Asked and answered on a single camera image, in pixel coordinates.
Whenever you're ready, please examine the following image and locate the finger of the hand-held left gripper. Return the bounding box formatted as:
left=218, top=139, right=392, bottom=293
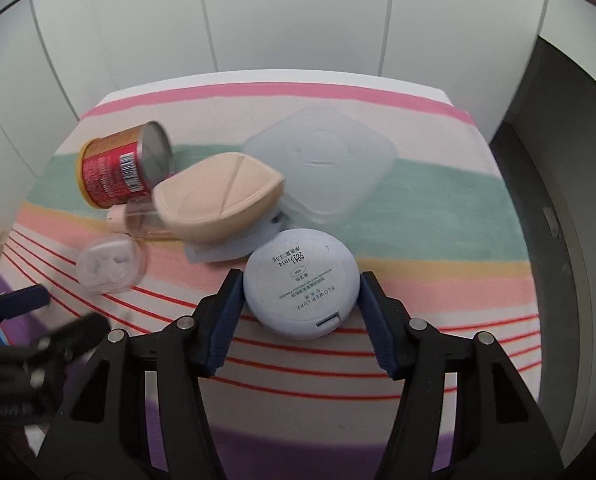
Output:
left=0, top=285, right=51, bottom=332
left=25, top=312, right=111, bottom=377

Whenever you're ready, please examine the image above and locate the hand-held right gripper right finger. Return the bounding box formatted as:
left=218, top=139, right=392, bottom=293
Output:
left=360, top=270, right=565, bottom=480

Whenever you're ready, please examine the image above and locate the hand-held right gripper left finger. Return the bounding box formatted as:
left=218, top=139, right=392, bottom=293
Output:
left=35, top=268, right=244, bottom=480

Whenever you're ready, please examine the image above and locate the round white powder compact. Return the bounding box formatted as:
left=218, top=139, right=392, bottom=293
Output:
left=243, top=228, right=363, bottom=341

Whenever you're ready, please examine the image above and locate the clear plastic sponge holder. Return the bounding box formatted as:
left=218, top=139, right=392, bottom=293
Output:
left=185, top=210, right=289, bottom=264

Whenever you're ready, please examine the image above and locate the small clear plastic case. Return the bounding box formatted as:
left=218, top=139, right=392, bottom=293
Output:
left=76, top=234, right=146, bottom=295

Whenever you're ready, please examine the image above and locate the beige makeup sponge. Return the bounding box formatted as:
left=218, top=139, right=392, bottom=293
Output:
left=153, top=152, right=286, bottom=246

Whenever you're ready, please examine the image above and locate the clear tube with pink cap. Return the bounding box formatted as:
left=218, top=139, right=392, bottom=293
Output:
left=106, top=199, right=169, bottom=239

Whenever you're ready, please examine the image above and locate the striped colourful cloth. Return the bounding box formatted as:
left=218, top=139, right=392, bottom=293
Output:
left=0, top=82, right=545, bottom=467

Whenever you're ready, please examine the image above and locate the red tin can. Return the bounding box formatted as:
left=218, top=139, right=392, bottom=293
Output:
left=79, top=121, right=173, bottom=209

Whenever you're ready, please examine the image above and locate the clear square plastic lid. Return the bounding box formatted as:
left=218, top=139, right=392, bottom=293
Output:
left=242, top=105, right=397, bottom=227

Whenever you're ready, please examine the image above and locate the white wardrobe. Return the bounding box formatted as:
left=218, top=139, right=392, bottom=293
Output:
left=0, top=0, right=550, bottom=171

